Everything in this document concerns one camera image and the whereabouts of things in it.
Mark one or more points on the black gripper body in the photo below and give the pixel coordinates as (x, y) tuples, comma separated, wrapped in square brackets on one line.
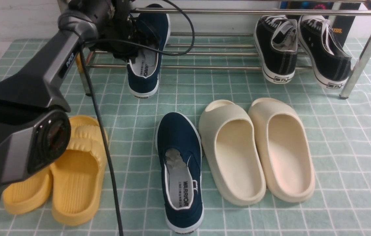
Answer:
[(121, 32)]

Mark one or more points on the navy slip-on shoe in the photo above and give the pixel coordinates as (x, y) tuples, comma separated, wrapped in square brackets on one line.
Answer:
[(179, 148), (143, 69)]

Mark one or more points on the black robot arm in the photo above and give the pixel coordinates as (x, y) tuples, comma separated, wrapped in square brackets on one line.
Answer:
[(34, 125)]

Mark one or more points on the chrome metal shoe rack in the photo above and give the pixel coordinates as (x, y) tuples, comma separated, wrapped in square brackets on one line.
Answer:
[(353, 75)]

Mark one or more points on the cream slide slipper left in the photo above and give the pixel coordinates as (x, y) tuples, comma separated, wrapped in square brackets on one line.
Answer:
[(227, 136)]

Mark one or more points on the cream slide slipper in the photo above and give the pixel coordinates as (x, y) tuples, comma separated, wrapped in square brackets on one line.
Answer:
[(227, 136), (283, 149)]

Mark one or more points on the black canvas sneaker left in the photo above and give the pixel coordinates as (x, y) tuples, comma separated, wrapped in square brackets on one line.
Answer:
[(276, 41)]

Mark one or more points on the black canvas sneaker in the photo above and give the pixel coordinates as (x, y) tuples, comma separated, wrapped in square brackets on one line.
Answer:
[(331, 65), (276, 41)]

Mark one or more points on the green checked floor cloth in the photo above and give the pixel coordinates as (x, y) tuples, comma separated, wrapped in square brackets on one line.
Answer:
[(338, 131)]

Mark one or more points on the yellow slide slipper right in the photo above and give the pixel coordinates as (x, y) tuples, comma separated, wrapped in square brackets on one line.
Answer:
[(78, 174)]

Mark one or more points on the yellow slide slipper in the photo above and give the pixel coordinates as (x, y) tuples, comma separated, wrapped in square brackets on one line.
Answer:
[(78, 174), (25, 196)]

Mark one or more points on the cream slide slipper right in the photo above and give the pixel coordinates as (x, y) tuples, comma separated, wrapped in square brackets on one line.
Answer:
[(283, 149)]

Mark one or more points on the yellow slide slipper left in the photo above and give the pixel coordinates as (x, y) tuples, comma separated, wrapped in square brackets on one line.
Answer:
[(25, 196)]

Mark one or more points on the black canvas sneaker right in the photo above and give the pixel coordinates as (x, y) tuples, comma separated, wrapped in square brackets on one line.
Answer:
[(331, 65)]

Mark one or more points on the dark printed box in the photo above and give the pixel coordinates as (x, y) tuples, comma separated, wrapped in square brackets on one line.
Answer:
[(341, 25)]

